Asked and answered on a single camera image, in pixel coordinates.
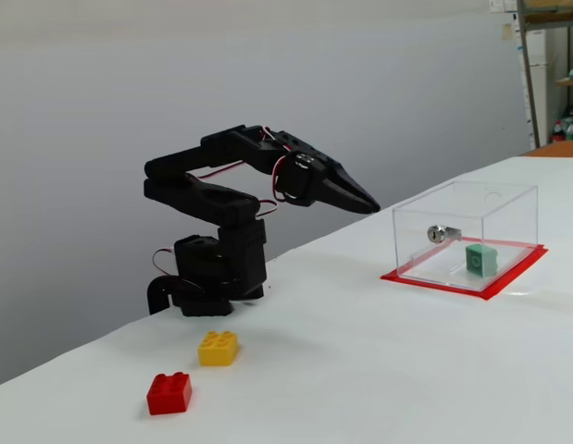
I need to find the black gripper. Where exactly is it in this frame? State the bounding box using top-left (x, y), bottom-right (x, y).
top-left (275, 151), bottom-right (381, 215)

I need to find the green lego brick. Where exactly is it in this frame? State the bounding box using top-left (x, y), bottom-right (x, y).
top-left (465, 243), bottom-right (499, 278)

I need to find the transparent acrylic box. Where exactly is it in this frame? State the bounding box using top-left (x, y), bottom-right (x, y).
top-left (391, 179), bottom-right (540, 292)

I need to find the yellow lego brick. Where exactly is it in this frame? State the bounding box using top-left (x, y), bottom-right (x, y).
top-left (196, 330), bottom-right (241, 368)

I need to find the red lego brick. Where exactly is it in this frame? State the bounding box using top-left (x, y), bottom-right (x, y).
top-left (145, 372), bottom-right (193, 416)

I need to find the silver cam lock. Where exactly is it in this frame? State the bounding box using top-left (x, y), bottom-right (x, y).
top-left (426, 224), bottom-right (463, 244)

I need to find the red tape square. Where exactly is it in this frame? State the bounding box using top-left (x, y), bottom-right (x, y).
top-left (380, 235), bottom-right (549, 302)

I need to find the metal shelf rack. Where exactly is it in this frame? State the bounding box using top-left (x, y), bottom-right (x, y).
top-left (516, 0), bottom-right (573, 149)

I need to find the black table clamp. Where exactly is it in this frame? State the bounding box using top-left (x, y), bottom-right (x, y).
top-left (146, 276), bottom-right (177, 316)

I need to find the orange wooden table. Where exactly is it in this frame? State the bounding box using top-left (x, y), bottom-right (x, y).
top-left (521, 140), bottom-right (573, 158)

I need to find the white cabinet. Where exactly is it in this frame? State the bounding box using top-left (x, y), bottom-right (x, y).
top-left (517, 27), bottom-right (547, 140)

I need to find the red white black servo cable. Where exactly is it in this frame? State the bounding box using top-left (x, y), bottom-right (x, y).
top-left (188, 161), bottom-right (244, 182)
top-left (271, 155), bottom-right (293, 204)
top-left (151, 248), bottom-right (179, 278)

